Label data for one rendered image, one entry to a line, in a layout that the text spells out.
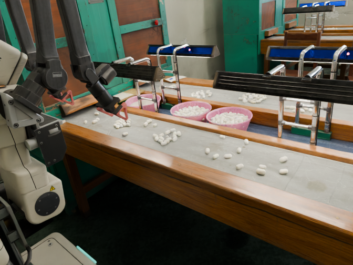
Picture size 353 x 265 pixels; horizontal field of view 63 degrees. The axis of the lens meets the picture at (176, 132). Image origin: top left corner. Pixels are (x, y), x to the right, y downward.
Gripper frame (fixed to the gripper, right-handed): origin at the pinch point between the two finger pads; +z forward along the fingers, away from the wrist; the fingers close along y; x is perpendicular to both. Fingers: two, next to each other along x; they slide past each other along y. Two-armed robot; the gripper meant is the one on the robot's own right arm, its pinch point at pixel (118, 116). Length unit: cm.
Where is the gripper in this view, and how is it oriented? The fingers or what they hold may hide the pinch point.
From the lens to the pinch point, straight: 127.4
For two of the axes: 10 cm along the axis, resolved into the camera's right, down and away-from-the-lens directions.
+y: -7.5, -2.1, 6.3
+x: -5.3, 7.5, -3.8
